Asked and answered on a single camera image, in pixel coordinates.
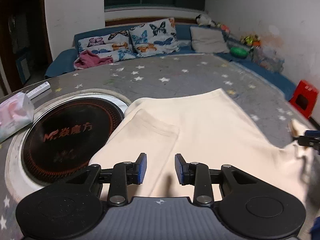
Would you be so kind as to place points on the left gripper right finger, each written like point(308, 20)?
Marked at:
point(197, 175)

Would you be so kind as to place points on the grey star tablecloth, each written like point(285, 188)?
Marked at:
point(156, 77)

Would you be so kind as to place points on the white remote control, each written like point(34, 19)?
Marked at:
point(38, 90)

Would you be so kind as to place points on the left butterfly pillow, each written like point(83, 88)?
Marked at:
point(116, 45)

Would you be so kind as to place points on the panda plush toy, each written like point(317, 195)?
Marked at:
point(204, 20)

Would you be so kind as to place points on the right butterfly pillow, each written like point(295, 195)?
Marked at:
point(154, 38)

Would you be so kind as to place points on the pink tissue pack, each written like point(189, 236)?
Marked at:
point(16, 113)

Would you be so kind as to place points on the blue corner sofa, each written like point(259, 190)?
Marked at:
point(64, 63)

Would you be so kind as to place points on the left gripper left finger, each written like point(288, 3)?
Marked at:
point(124, 174)

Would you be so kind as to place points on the orange yellow plush toys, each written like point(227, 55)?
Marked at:
point(251, 40)

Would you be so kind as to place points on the beige plain cushion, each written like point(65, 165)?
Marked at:
point(205, 40)

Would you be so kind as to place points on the cream garment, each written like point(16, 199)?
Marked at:
point(208, 128)

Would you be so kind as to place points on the green round bowl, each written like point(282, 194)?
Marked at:
point(238, 52)

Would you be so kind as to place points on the pink crumpled cloth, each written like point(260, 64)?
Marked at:
point(87, 60)

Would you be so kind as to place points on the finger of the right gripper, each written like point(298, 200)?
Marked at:
point(309, 139)

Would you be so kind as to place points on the butterfly pillow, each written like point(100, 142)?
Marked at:
point(116, 45)
point(154, 38)

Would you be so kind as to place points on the red plastic stool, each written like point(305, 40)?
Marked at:
point(304, 98)

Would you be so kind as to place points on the black induction cooktop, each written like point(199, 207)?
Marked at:
point(65, 139)

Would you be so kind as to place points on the clear plastic toy box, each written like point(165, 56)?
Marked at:
point(268, 59)

